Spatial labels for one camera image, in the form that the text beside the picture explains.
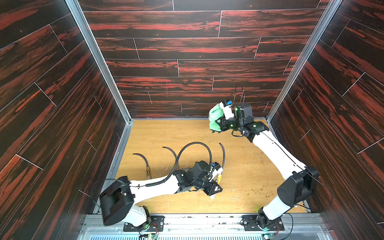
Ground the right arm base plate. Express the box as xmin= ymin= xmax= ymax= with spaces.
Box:
xmin=240 ymin=214 xmax=285 ymax=232

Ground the green microfibre rag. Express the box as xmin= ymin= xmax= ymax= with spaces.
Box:
xmin=209 ymin=104 xmax=224 ymax=132

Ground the sickle plain wooden handle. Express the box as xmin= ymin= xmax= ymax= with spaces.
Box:
xmin=162 ymin=147 xmax=179 ymax=170

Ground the sickle with yellow label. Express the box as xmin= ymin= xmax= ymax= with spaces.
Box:
xmin=209 ymin=142 xmax=226 ymax=200

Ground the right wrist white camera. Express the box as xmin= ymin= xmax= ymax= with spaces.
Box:
xmin=219 ymin=100 xmax=235 ymax=120

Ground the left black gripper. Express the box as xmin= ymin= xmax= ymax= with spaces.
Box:
xmin=190 ymin=175 xmax=224 ymax=197

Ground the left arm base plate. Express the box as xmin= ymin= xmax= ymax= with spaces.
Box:
xmin=123 ymin=215 xmax=165 ymax=233

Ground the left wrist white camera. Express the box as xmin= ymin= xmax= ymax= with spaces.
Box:
xmin=211 ymin=162 xmax=224 ymax=180

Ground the left black corrugated cable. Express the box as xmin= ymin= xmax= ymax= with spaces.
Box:
xmin=143 ymin=141 xmax=213 ymax=188

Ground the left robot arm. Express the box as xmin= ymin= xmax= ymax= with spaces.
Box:
xmin=100 ymin=161 xmax=223 ymax=227

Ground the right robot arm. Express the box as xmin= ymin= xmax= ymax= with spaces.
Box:
xmin=209 ymin=100 xmax=319 ymax=230

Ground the wrist white camera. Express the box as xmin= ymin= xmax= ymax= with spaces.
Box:
xmin=219 ymin=100 xmax=235 ymax=120
xmin=211 ymin=162 xmax=224 ymax=180

